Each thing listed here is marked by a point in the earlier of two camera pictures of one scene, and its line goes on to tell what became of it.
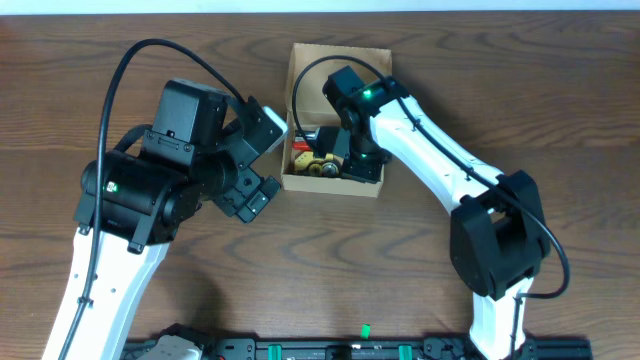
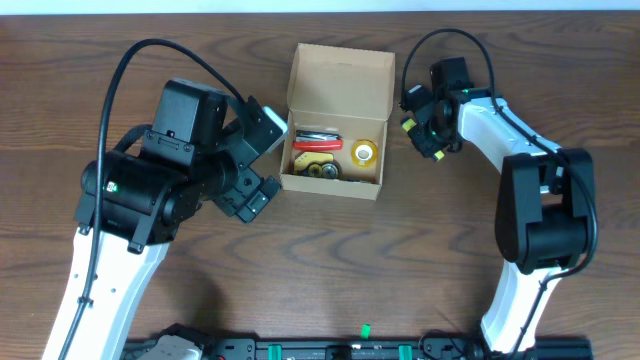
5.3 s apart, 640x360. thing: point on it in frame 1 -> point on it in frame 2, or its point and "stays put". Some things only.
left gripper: [248, 190] stays put
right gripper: [329, 145] -> [420, 128]
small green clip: [365, 331] stays put
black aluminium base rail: [431, 349] stays put
